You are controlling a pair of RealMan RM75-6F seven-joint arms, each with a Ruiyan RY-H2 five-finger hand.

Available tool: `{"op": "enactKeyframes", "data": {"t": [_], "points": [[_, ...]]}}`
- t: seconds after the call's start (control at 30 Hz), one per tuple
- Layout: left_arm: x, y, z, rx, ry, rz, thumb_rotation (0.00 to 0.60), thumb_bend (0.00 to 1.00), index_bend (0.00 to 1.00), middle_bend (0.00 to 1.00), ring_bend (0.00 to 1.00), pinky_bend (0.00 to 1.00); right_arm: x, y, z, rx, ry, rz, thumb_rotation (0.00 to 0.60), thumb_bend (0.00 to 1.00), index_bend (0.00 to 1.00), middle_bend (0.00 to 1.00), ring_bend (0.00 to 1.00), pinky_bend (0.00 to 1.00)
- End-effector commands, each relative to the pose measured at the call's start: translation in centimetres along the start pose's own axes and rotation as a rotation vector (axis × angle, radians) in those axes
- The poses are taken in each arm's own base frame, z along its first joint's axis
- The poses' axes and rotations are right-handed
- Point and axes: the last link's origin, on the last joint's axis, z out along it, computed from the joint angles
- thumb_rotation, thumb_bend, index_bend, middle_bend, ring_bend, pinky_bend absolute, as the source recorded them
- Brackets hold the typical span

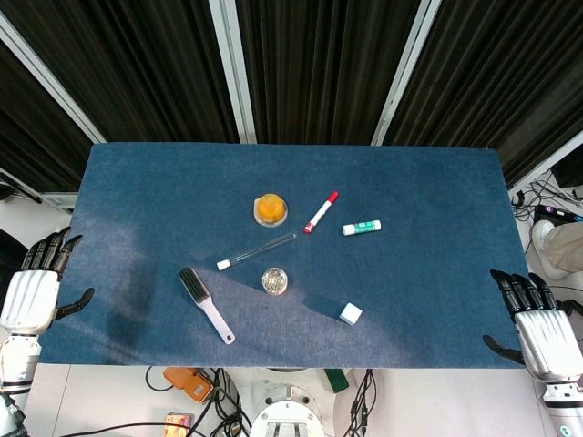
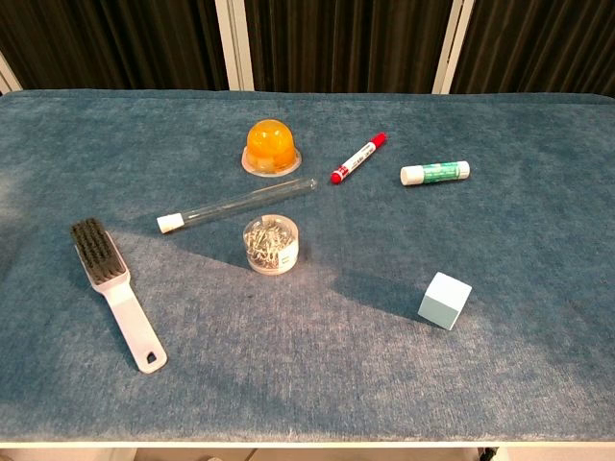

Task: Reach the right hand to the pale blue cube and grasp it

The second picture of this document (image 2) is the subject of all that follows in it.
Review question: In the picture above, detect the clear tub of staples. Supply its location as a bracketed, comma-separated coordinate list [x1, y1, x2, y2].
[242, 213, 301, 276]

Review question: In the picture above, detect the glass test tube white cap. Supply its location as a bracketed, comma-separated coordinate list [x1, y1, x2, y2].
[156, 177, 319, 235]

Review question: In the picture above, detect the red whiteboard marker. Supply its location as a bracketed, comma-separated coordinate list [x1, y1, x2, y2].
[329, 132, 388, 185]

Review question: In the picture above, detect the orange jelly cup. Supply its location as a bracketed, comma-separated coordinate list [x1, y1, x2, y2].
[240, 118, 303, 178]

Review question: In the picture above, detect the green and white glue stick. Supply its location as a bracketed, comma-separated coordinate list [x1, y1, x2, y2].
[400, 160, 472, 186]

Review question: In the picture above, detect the blue velvet table cloth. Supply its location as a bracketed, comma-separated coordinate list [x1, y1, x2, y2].
[0, 87, 615, 443]

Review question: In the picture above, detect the light blue cube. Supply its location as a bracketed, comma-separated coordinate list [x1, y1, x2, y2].
[417, 271, 474, 332]

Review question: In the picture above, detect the dark pleated curtain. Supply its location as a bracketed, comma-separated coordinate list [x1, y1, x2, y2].
[0, 0, 615, 96]

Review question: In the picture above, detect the white brush with black bristles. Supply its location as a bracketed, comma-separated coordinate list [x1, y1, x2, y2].
[69, 217, 169, 375]

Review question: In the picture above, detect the white vertical frame post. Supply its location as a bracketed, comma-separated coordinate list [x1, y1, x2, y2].
[431, 0, 477, 95]
[0, 50, 23, 95]
[213, 0, 256, 92]

